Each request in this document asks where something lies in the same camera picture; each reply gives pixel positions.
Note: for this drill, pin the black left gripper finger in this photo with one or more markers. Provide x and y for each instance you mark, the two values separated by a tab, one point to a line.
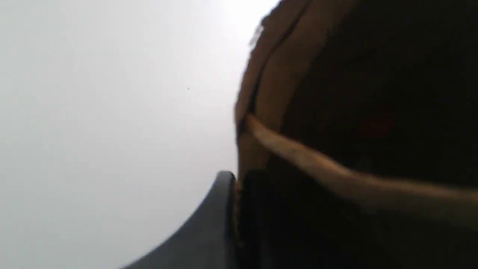
205	240

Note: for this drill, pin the brown paper bag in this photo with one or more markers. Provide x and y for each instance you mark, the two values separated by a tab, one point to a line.
356	130

